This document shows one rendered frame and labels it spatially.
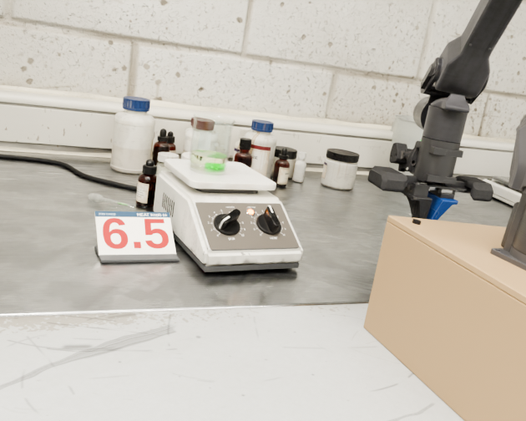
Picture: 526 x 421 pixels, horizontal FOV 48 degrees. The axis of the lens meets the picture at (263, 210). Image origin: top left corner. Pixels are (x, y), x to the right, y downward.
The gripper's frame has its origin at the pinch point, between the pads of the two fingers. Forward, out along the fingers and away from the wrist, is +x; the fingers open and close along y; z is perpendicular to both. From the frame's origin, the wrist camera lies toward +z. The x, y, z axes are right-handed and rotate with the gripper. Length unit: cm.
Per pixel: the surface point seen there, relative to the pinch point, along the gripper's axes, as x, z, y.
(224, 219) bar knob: -1.9, -17.0, 34.5
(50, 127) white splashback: -1, 33, 59
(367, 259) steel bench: 4.0, -10.5, 12.8
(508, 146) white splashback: -7, 52, -50
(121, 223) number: 1.1, -12.5, 45.7
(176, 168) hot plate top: -4.7, -5.7, 39.4
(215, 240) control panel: 0.6, -17.8, 35.2
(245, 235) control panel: 0.2, -16.2, 31.5
